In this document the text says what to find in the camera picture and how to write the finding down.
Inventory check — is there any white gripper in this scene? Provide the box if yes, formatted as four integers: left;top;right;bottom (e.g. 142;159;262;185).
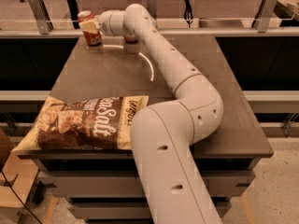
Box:
78;11;115;36

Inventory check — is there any red coke can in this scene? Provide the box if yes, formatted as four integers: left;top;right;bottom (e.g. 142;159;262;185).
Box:
78;10;102;46

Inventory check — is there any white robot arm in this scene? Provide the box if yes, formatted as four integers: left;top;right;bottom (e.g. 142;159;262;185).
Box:
79;4;223;224

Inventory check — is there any brown chip bag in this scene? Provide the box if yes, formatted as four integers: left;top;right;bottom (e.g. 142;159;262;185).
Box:
15;95;149;151

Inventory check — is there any red apple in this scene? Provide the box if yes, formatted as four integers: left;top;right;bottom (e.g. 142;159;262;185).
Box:
124;36;137;44

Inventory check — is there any grey drawer cabinet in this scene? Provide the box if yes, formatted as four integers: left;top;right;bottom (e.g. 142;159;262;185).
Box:
32;154;261;224

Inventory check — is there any wooden box at left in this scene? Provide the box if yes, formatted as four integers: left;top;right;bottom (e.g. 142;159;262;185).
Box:
0;130;38;224

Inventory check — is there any left metal rail bracket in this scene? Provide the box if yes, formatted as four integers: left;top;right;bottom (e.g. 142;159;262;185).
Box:
27;0;53;35

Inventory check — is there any black hanging cable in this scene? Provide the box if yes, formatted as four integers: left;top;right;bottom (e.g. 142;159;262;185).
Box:
181;0;194;29

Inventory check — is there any right metal rail bracket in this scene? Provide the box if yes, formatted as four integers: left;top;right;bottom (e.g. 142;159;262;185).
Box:
253;0;278;33

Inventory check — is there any black floor cable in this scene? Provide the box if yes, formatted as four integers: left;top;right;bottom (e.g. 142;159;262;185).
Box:
0;168;43;224

